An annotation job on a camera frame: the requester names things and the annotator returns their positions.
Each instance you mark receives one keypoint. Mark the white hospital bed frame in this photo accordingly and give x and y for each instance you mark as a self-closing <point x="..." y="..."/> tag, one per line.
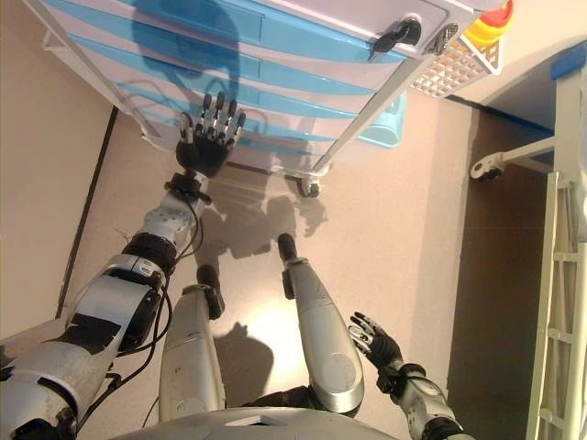
<point x="550" y="275"/>

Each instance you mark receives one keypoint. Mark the black cart key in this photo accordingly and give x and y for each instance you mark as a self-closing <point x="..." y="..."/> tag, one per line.
<point x="403" y="29"/>

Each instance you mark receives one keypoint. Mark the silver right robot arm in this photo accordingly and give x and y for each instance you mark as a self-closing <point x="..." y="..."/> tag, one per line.
<point x="426" y="399"/>

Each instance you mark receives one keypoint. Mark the metal cart lock latch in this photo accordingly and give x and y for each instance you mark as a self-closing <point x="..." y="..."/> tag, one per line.
<point x="442" y="39"/>

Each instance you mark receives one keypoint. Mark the white medical cart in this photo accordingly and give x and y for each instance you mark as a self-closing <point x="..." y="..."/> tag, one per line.
<point x="373" y="114"/>

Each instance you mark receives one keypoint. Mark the silver robot leg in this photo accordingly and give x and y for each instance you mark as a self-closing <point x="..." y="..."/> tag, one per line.
<point x="188" y="357"/>
<point x="321" y="330"/>

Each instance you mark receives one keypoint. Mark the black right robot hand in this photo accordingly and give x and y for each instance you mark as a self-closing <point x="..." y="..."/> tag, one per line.
<point x="380" y="348"/>

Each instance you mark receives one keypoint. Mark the light blue waste bin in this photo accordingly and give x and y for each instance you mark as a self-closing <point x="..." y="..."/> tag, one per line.
<point x="385" y="133"/>

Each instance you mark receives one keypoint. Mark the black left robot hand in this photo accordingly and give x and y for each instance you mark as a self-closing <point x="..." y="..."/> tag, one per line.
<point x="202" y="153"/>

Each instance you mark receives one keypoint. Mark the blue white cart drawer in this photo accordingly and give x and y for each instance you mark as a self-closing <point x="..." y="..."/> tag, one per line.
<point x="275" y="147"/>
<point x="284" y="128"/>
<point x="298" y="75"/>
<point x="284" y="103"/>
<point x="298" y="32"/>

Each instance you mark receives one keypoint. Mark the white lattice basket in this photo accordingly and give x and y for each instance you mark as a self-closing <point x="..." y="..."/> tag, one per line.
<point x="440" y="78"/>

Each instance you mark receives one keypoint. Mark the silver right robot leg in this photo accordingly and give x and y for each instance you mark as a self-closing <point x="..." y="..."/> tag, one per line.
<point x="321" y="330"/>

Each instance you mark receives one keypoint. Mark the grey robot torso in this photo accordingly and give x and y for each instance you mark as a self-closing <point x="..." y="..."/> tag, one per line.
<point x="257" y="431"/>

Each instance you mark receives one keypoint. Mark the silver left robot leg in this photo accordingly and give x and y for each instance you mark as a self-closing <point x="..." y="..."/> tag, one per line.
<point x="188" y="357"/>

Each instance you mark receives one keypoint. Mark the cart caster wheel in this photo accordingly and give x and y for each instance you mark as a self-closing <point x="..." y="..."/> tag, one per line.
<point x="309" y="188"/>

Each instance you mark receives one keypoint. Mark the bed caster wheel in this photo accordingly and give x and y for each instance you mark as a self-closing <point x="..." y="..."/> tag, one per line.
<point x="486" y="167"/>

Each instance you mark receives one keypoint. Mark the yellow sharps container red lid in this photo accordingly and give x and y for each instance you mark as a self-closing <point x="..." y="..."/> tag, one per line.
<point x="483" y="27"/>

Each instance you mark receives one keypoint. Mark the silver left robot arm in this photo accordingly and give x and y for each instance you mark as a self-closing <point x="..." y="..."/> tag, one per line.
<point x="105" y="311"/>

